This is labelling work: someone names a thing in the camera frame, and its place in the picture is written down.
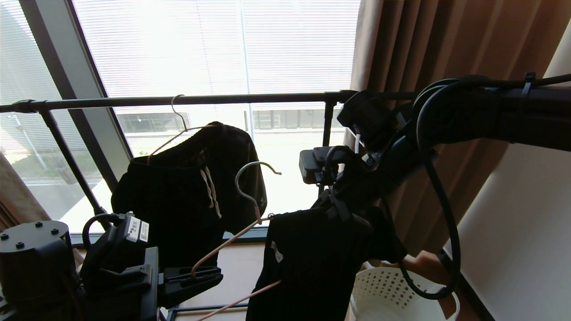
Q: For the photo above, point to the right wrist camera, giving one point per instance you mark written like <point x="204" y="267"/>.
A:
<point x="314" y="165"/>

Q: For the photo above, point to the black clothes rack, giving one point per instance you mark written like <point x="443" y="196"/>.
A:
<point x="200" y="99"/>

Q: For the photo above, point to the black shorts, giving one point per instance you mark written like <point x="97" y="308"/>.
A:
<point x="178" y="209"/>

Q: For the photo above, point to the window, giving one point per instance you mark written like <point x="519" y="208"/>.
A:
<point x="200" y="44"/>

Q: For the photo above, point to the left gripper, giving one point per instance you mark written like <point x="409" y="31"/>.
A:
<point x="138" y="298"/>

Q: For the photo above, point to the pink clothes hanger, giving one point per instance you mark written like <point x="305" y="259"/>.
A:
<point x="184" y="130"/>
<point x="258" y="218"/>

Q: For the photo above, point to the brown curtain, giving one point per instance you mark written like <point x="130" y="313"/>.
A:
<point x="446" y="35"/>
<point x="18" y="200"/>

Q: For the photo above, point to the black mesh garment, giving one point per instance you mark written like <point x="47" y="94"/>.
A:
<point x="321" y="267"/>

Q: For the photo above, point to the white laundry basket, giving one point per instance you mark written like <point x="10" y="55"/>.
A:
<point x="401" y="294"/>

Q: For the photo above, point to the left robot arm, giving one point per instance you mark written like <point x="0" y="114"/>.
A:
<point x="35" y="263"/>

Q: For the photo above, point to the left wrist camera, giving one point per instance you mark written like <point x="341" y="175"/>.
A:
<point x="120" y="245"/>

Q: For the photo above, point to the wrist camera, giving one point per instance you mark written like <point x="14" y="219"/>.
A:
<point x="314" y="165"/>
<point x="120" y="245"/>

